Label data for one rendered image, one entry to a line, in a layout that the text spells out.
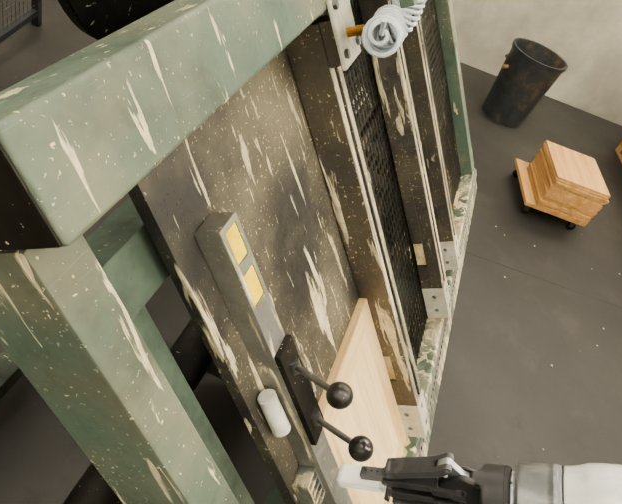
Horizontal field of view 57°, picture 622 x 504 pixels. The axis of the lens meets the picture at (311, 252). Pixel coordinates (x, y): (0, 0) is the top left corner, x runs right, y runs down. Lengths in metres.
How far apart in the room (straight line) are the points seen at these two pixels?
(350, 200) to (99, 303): 0.70
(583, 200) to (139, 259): 4.07
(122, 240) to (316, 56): 0.50
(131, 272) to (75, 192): 0.26
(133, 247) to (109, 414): 0.21
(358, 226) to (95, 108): 0.77
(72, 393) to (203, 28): 0.39
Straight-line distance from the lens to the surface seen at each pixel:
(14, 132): 0.44
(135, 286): 0.71
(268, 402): 0.87
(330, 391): 0.80
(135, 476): 0.69
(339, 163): 1.11
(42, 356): 0.59
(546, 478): 0.79
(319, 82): 1.05
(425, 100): 1.82
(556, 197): 4.50
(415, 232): 1.73
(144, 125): 0.54
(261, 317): 0.81
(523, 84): 5.53
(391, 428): 1.50
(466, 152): 2.68
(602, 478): 0.79
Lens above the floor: 2.17
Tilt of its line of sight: 42 degrees down
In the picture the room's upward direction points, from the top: 25 degrees clockwise
